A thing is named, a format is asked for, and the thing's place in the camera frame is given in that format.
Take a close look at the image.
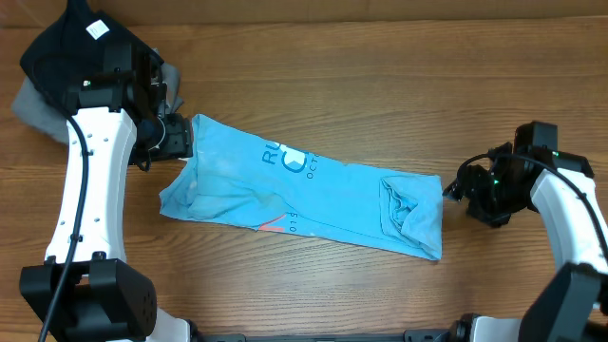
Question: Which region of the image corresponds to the light blue printed t-shirt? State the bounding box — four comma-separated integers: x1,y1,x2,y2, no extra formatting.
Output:
160,114,443,260

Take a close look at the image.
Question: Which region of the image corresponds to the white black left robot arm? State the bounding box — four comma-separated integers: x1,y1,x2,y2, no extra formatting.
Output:
19,66,200,341

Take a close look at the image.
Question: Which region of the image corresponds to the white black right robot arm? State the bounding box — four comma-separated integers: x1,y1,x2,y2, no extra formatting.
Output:
444,143,607,341

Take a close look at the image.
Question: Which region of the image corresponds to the folded black t-shirt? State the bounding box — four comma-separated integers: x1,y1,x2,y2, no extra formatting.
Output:
20,0,163,114

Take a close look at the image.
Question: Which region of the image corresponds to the folded grey t-shirt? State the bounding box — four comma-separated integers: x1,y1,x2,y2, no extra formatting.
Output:
11,63,183,144

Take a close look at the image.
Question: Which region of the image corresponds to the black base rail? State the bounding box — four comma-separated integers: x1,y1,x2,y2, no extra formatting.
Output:
193,329,449,342

